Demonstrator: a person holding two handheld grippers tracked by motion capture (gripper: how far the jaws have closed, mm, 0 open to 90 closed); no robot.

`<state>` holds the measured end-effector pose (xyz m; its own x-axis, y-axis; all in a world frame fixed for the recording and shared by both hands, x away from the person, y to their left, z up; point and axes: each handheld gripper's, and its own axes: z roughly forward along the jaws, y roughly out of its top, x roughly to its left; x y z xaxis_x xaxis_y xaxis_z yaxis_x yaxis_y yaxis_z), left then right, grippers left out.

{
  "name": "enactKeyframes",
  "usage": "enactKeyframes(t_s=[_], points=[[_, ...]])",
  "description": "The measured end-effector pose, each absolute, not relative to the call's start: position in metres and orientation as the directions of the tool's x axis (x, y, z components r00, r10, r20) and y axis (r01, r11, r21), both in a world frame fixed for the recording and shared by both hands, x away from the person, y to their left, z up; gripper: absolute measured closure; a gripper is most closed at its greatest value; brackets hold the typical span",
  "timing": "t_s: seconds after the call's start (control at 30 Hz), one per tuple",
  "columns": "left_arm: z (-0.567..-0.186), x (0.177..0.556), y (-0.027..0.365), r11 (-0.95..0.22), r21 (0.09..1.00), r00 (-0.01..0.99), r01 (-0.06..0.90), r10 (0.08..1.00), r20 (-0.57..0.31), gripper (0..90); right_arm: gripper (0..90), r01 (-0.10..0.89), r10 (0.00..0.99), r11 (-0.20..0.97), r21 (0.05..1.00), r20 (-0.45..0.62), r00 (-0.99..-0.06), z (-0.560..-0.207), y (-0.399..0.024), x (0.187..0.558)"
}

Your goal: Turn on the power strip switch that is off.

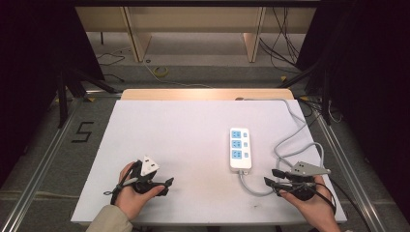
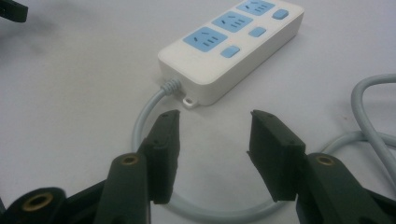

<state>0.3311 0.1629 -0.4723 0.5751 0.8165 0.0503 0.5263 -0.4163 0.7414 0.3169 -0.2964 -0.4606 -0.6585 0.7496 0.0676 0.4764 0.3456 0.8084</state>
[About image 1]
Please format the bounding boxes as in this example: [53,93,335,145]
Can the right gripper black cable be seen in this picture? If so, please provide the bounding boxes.
[307,176,372,232]

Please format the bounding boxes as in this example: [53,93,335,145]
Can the bundle of black floor cables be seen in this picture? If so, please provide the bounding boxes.
[258,6,302,75]

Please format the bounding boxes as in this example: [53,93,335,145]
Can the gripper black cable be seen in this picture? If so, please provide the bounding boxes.
[102,166,140,206]
[307,176,372,232]

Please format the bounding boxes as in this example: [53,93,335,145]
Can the white floor cable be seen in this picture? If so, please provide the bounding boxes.
[141,57,215,90]

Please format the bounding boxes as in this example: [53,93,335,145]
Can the person's left hand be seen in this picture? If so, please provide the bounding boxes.
[113,161,165,222]

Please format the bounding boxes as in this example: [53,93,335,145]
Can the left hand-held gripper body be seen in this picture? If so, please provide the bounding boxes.
[130,155,164,195]

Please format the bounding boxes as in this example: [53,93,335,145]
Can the white foam board mat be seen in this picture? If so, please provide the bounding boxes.
[70,99,348,225]

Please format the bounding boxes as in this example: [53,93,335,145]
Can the person's right hand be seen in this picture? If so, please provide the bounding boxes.
[278,174,340,227]

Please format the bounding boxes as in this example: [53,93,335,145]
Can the grey power strip cable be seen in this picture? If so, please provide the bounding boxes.
[237,98,325,198]

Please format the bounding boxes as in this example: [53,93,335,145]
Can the thin black floor cable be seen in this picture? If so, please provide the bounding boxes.
[96,50,128,83]

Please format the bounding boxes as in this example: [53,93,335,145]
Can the black curtain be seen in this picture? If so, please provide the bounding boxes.
[0,0,105,189]
[294,0,410,223]

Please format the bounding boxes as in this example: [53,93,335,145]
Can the yellow tape roll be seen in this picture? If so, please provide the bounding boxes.
[152,65,169,78]

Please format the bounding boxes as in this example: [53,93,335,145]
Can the light wooden shelf unit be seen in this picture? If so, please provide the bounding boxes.
[74,6,317,64]

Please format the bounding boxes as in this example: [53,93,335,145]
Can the white power strip blue sockets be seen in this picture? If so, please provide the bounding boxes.
[228,127,253,173]

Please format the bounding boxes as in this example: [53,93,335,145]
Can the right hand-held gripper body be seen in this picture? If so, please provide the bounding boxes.
[279,160,332,203]

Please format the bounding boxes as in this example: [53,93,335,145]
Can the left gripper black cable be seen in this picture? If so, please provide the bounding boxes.
[102,166,140,206]

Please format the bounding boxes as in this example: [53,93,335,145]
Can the aluminium floor rail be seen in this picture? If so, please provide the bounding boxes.
[312,109,390,232]
[0,95,85,232]

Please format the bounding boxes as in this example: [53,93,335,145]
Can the black metal stand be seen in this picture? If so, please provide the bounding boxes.
[276,60,334,127]
[55,67,121,130]

